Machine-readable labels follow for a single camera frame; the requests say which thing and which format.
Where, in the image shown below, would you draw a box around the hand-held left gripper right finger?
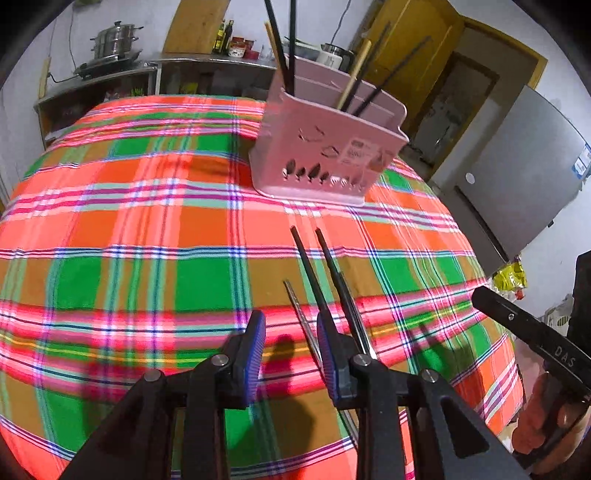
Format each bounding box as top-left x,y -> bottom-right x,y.
316,313 -> 532,480

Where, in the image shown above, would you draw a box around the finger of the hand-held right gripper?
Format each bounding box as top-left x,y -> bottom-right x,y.
472,286 -> 550,354

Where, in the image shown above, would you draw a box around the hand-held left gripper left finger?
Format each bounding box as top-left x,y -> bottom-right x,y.
60,309 -> 267,480

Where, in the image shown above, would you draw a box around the black chopstick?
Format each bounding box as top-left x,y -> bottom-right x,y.
344,21 -> 392,112
289,225 -> 331,324
288,0 -> 297,93
264,0 -> 289,93
315,227 -> 379,361
353,36 -> 432,118

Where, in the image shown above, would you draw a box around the pink plastic utensil holder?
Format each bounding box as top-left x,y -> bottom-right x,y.
249,55 -> 409,206

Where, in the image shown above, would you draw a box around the light wooden chopstick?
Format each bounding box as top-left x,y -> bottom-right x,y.
264,21 -> 284,70
336,39 -> 372,112

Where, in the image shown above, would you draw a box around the person's right hand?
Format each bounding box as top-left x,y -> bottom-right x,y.
513,373 -> 589,457

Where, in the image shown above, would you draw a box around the yellow plastic bag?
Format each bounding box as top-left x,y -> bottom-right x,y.
492,261 -> 528,291

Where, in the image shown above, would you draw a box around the white plastic basket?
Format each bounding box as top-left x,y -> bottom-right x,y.
542,295 -> 575,337

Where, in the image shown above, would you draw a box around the person's dark clothing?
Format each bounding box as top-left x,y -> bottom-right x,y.
567,251 -> 591,365

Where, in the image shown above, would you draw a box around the silver refrigerator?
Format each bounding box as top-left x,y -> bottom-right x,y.
427,85 -> 591,278

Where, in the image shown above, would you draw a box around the plaid tablecloth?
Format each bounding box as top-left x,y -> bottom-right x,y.
0,95 -> 525,480

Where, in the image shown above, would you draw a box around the steel counter shelf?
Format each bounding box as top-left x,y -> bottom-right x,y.
148,52 -> 280,100

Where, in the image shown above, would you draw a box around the yellow wooden door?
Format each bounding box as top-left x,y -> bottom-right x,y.
348,0 -> 465,134

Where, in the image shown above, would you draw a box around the white electric kettle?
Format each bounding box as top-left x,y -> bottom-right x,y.
318,43 -> 356,70

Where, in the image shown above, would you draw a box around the low steel-topped cabinet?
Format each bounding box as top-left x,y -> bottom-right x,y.
34,62 -> 160,148

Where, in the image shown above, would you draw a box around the black cooktop stove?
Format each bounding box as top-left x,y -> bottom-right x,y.
74,50 -> 144,79

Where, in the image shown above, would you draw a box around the wooden cutting board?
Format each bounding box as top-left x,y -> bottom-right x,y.
163,0 -> 232,55

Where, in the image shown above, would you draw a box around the steel steamer pot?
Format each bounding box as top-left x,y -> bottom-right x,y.
90,21 -> 141,61

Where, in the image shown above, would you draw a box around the yellow wooden door frame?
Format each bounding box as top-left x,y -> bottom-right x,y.
406,16 -> 548,181

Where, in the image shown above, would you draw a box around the air conditioner power cable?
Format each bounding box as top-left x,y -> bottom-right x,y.
337,0 -> 352,47

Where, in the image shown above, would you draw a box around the stove power cable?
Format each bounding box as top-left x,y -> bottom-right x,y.
67,4 -> 77,70

